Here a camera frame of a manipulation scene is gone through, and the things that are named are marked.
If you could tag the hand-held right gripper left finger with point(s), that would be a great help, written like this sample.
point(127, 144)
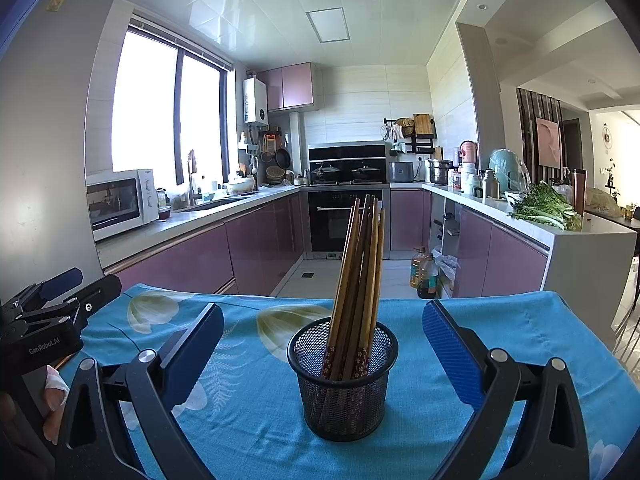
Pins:
point(195, 345)

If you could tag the pink wall cabinet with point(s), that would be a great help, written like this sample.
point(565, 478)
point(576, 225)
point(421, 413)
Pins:
point(290, 87)

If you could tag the black integrated stove oven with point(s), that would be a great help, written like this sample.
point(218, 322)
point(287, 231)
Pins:
point(330, 230)

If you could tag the black mesh utensil holder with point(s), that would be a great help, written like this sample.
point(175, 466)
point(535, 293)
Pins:
point(345, 400)

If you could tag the kitchen window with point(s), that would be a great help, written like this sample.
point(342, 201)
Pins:
point(150, 105)

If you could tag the person's left hand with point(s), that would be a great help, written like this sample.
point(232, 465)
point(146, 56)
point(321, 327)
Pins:
point(55, 395)

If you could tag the blue floral tablecloth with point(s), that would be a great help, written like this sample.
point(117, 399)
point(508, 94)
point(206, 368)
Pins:
point(250, 410)

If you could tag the round wall clock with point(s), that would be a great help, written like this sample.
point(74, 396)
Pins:
point(607, 139)

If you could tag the square ceiling light panel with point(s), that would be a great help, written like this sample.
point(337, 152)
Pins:
point(328, 25)

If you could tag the bunch of wooden chopsticks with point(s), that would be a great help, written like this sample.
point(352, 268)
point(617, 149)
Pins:
point(355, 285)

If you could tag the steel sink faucet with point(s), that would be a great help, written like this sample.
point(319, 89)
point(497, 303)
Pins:
point(191, 180)

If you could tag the white casserole pot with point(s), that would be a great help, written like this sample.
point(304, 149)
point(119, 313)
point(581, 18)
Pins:
point(241, 185)

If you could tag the white microwave oven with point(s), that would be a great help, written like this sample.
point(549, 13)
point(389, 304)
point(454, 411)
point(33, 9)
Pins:
point(120, 202)

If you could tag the dark sauce bottle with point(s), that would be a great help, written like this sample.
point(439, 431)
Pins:
point(428, 280)

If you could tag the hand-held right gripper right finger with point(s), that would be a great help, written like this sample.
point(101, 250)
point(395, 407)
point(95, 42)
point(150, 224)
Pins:
point(450, 350)

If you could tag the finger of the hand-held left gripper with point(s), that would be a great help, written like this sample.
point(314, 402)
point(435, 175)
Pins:
point(62, 281)
point(95, 295)

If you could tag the hanging black frying pan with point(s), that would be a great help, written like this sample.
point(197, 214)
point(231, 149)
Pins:
point(283, 159)

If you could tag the pink kitchen counter peninsula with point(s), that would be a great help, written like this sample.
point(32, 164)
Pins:
point(500, 260)

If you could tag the black wall storage rack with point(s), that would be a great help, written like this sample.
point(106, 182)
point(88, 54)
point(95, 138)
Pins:
point(417, 135)

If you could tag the yellow cooking oil bottle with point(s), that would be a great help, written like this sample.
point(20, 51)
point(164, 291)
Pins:
point(417, 267)

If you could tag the woven bamboo basket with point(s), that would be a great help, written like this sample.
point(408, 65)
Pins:
point(275, 175)

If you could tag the white jar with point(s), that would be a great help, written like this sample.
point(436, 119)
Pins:
point(470, 180)

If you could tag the lidded black cooking pot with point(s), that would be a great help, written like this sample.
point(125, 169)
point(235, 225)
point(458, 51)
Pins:
point(326, 172)
point(367, 171)

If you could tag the white wall water heater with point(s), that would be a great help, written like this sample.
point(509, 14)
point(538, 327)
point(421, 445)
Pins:
point(255, 101)

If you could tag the steel thermos bottle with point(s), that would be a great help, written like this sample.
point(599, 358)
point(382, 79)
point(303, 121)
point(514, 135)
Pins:
point(490, 185)

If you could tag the grey countertop appliance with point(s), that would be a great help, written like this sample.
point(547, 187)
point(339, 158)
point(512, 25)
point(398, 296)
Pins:
point(401, 172)

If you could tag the pink wall painting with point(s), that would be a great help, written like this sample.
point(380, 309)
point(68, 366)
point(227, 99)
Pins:
point(548, 142)

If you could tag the bunch of leafy greens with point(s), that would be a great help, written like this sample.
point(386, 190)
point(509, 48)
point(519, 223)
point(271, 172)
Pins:
point(545, 210)

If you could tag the stainless steel stock pot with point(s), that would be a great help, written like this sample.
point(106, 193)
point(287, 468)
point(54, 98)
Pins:
point(439, 172)

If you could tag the pink kettle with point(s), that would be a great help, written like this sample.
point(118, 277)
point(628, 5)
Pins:
point(468, 152)

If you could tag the grey refrigerator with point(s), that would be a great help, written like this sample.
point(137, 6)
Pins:
point(50, 135)

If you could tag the pink kitchen counter with sink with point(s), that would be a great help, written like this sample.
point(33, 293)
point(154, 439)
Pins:
point(190, 255)

